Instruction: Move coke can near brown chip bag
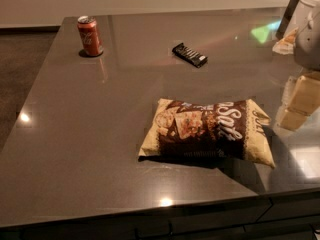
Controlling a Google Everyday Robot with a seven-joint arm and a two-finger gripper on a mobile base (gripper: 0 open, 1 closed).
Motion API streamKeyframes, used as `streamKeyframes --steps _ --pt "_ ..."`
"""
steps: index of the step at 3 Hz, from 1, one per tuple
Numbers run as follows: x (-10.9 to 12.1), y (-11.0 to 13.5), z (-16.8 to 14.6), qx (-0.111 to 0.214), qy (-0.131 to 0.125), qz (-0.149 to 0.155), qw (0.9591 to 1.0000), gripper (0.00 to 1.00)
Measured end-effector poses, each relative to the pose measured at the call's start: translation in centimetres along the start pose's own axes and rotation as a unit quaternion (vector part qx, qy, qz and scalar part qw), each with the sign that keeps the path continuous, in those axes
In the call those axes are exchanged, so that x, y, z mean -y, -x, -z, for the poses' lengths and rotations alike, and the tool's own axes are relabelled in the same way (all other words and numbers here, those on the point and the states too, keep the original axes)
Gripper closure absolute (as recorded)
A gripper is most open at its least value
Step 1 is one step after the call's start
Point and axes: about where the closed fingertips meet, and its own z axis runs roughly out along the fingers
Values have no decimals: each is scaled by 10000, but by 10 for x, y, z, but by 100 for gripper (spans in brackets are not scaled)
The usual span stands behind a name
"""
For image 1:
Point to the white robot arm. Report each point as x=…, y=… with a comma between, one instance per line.
x=306, y=13

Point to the dark tablet stand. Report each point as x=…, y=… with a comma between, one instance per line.
x=286, y=23

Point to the black candy bar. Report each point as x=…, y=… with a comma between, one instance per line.
x=187, y=54

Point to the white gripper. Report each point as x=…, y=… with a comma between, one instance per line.
x=308, y=47

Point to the red coke can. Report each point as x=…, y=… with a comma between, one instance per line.
x=89, y=34

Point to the brown chip bag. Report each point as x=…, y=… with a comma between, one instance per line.
x=182, y=130

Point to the dark counter drawer fronts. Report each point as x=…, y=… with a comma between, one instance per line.
x=292, y=216

